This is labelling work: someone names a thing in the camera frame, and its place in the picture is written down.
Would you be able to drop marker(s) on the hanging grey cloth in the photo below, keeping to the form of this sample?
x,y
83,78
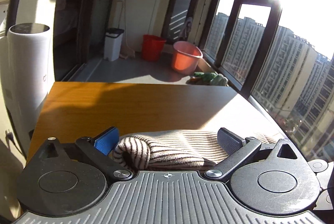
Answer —
x,y
188,29

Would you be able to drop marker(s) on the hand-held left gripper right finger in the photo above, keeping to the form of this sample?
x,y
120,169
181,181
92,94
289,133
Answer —
x,y
229,143

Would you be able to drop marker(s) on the dark framed mirror door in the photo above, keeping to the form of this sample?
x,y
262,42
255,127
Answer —
x,y
177,12

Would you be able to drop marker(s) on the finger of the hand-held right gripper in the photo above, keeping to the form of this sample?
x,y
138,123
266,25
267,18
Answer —
x,y
319,166

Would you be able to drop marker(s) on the pink plastic bucket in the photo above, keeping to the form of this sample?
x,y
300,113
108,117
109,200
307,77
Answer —
x,y
184,59

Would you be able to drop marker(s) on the striped knit shirt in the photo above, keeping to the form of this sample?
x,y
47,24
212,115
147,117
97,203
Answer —
x,y
172,148

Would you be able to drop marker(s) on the long thin pole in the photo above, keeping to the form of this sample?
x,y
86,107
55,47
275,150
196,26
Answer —
x,y
204,12

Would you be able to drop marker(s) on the red bucket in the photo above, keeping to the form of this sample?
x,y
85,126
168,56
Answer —
x,y
152,49

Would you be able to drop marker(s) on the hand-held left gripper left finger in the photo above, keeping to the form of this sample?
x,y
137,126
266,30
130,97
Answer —
x,y
105,141

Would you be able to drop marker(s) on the black power plug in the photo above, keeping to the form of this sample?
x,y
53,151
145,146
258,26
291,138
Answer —
x,y
9,135

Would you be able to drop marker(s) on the white trash bin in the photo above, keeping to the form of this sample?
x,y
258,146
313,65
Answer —
x,y
112,46

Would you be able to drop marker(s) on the dark window frame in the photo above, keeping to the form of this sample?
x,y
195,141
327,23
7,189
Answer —
x,y
268,38

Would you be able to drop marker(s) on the white cylindrical air purifier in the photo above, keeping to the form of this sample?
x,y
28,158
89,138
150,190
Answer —
x,y
28,64

